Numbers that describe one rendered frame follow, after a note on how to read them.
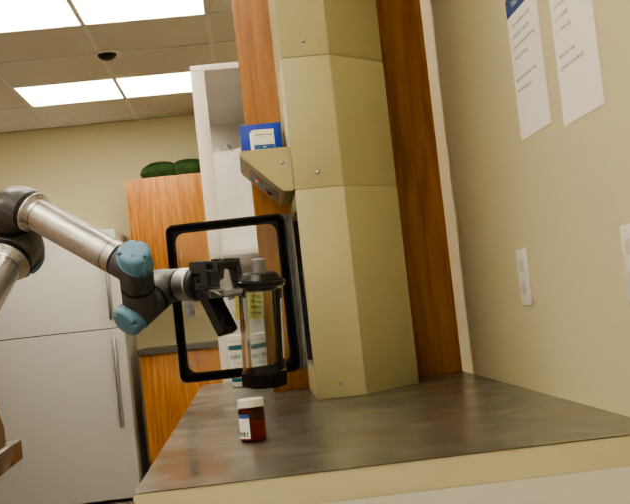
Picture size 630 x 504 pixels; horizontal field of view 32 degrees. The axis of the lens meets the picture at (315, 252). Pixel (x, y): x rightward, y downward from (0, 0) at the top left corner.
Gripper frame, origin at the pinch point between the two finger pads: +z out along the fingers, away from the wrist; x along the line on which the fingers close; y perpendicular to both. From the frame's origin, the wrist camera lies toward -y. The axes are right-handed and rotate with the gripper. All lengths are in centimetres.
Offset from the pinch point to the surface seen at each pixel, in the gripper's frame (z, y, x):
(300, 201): -1.3, 18.2, 17.0
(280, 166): -4.3, 26.4, 14.8
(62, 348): -448, -58, 247
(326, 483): 73, -19, -61
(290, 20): -2, 59, 21
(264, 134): -13.5, 34.6, 20.0
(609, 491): 98, -24, -35
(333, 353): 3.4, -16.2, 17.7
